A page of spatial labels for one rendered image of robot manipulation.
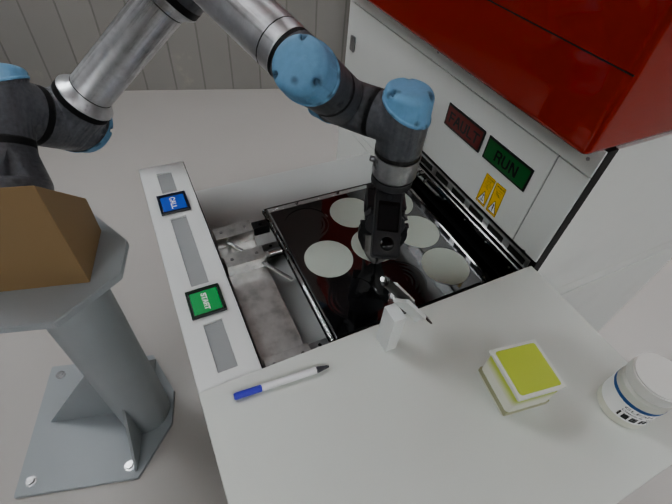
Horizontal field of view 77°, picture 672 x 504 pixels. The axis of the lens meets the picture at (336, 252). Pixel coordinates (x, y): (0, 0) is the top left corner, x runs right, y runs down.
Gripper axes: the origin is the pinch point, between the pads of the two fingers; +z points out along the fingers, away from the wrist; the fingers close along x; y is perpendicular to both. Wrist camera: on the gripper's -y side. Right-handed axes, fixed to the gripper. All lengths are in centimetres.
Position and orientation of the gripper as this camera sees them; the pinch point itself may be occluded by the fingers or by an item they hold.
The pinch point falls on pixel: (376, 261)
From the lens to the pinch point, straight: 84.7
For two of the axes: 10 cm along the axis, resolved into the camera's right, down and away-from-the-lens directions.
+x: -10.0, -0.7, -0.3
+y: 0.3, -7.4, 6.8
